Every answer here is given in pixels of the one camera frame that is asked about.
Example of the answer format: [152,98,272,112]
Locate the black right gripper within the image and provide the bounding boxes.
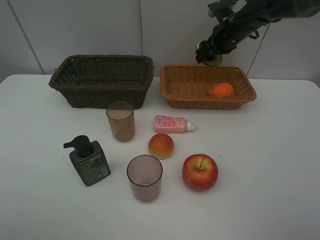
[195,18,250,64]

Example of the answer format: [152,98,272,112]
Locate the halved avocado with pit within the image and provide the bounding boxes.
[204,42,223,67]

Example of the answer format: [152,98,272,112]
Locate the orange tangerine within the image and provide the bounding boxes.
[209,82,235,98]

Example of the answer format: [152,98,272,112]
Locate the orange yellow peach fruit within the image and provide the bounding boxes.
[148,133,175,160]

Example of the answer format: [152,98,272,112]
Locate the red apple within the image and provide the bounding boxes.
[182,154,219,192]

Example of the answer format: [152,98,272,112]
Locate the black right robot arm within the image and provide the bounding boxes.
[195,0,320,67]

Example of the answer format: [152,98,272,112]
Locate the light orange wicker basket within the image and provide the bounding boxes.
[160,64,257,110]

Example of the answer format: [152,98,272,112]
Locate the pink small bottle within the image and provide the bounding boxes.
[153,115,195,134]

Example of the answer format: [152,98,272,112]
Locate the brown translucent plastic cup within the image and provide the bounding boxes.
[106,101,136,142]

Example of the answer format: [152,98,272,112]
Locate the dark brown wicker basket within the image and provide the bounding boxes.
[49,55,154,109]

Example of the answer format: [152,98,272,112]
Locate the pink translucent plastic cup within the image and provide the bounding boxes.
[126,154,163,203]

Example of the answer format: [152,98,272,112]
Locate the dark green pump bottle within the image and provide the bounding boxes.
[63,135,111,187]

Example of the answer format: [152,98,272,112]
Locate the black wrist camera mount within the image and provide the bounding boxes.
[207,0,238,18]

